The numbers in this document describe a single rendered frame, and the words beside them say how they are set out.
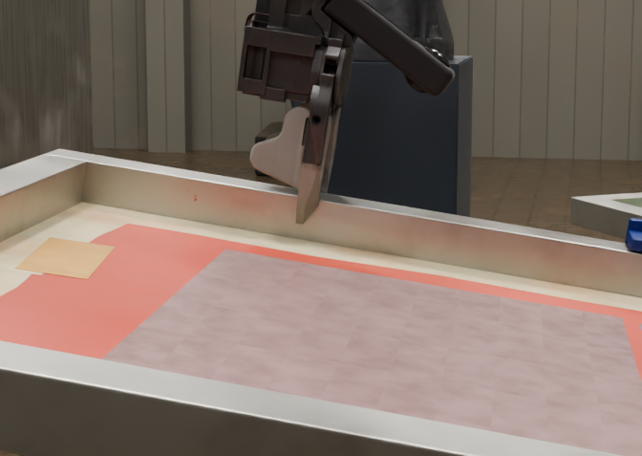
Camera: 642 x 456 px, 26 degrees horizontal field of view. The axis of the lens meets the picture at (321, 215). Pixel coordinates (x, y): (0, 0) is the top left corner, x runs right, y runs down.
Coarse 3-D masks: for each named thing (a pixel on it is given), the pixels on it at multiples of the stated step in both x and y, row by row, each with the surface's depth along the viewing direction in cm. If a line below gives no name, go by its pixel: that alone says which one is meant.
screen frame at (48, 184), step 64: (0, 192) 97; (64, 192) 110; (128, 192) 115; (192, 192) 114; (256, 192) 113; (320, 192) 116; (448, 256) 112; (512, 256) 111; (576, 256) 110; (640, 256) 110; (0, 384) 60; (64, 384) 60; (128, 384) 60; (192, 384) 61; (0, 448) 60; (64, 448) 60; (128, 448) 60; (192, 448) 59; (256, 448) 59; (320, 448) 58; (384, 448) 58; (448, 448) 58; (512, 448) 59; (576, 448) 60
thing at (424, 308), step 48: (96, 240) 102; (144, 240) 105; (192, 240) 107; (144, 288) 91; (192, 288) 92; (240, 288) 94; (288, 288) 96; (336, 288) 98; (384, 288) 100; (432, 288) 103; (480, 288) 105; (384, 336) 87; (432, 336) 89; (480, 336) 91; (528, 336) 93; (576, 336) 95; (624, 336) 97
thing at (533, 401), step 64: (0, 320) 79; (64, 320) 81; (128, 320) 83; (192, 320) 84; (256, 320) 87; (256, 384) 74; (320, 384) 76; (384, 384) 77; (448, 384) 79; (512, 384) 81; (576, 384) 83; (640, 384) 85; (640, 448) 73
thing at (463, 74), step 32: (384, 64) 149; (352, 96) 150; (384, 96) 150; (416, 96) 149; (448, 96) 148; (352, 128) 151; (384, 128) 150; (416, 128) 150; (448, 128) 149; (352, 160) 151; (384, 160) 151; (416, 160) 150; (448, 160) 149; (352, 192) 152; (384, 192) 151; (416, 192) 151; (448, 192) 150
